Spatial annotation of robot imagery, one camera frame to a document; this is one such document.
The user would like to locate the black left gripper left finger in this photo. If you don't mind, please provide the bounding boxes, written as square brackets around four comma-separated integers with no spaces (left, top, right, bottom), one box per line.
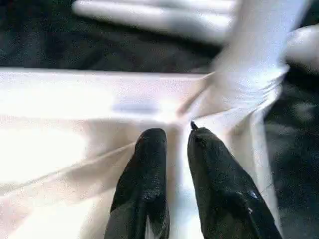
[103,128,170,239]

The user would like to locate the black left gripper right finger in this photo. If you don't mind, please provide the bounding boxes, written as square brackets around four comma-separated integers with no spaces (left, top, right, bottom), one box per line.
[187,121,283,239]

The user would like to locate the white plastic table top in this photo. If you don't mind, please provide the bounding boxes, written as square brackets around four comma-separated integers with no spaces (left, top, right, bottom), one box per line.
[0,67,281,239]

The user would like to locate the black mat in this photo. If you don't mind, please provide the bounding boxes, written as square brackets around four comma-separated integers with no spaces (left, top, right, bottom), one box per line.
[0,0,319,239]

